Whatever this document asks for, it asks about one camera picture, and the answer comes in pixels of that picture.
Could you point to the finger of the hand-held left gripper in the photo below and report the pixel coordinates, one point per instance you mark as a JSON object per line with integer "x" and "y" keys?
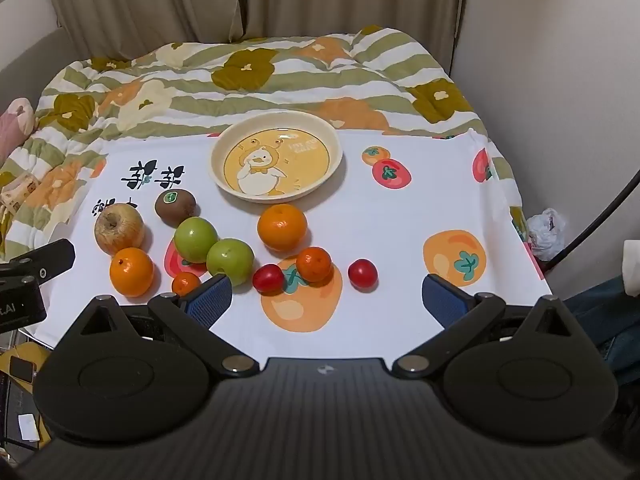
{"x": 47, "y": 260}

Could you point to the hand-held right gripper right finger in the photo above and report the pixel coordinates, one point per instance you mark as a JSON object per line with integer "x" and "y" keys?
{"x": 442, "y": 301}

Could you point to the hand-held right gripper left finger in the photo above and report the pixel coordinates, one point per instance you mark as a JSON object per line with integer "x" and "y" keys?
{"x": 210, "y": 301}

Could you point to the tiny mandarin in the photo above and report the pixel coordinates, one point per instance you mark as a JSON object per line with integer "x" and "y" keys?
{"x": 185, "y": 282}

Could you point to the green apple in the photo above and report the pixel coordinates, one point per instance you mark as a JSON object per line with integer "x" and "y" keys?
{"x": 196, "y": 240}
{"x": 230, "y": 261}

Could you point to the red cherry tomato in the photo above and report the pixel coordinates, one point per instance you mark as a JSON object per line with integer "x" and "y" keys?
{"x": 268, "y": 278}
{"x": 362, "y": 274}

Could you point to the medium orange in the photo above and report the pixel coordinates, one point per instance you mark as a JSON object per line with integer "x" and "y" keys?
{"x": 131, "y": 271}

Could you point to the brown kiwi with green sticker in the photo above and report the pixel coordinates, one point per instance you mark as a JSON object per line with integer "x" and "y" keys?
{"x": 175, "y": 206}

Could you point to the large orange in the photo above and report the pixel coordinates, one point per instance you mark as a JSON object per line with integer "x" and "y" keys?
{"x": 281, "y": 227}

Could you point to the small mandarin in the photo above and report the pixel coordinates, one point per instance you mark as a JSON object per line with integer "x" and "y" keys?
{"x": 314, "y": 264}

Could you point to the cream duck-print plate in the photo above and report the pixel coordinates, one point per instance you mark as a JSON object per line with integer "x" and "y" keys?
{"x": 277, "y": 162}

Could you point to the small dark phone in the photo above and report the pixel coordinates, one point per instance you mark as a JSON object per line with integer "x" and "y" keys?
{"x": 21, "y": 368}

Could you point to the beige snack packet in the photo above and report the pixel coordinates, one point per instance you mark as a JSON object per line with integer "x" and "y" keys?
{"x": 15, "y": 192}

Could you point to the white fruit-print cloth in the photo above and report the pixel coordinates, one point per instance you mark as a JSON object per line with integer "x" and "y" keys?
{"x": 380, "y": 230}

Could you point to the white card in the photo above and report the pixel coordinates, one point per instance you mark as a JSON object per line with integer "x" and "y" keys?
{"x": 28, "y": 427}

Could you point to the white plastic bag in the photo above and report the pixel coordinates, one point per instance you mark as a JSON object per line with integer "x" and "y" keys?
{"x": 546, "y": 232}

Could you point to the pink plush toy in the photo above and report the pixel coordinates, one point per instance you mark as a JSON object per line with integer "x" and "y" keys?
{"x": 15, "y": 120}

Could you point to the striped floral blanket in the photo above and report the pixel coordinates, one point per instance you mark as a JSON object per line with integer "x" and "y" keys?
{"x": 200, "y": 85}

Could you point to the beige curtain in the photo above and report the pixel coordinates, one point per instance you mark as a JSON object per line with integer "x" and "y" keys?
{"x": 145, "y": 5}
{"x": 350, "y": 0}

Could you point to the grey bed frame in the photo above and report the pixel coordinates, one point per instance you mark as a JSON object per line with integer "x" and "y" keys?
{"x": 30, "y": 55}

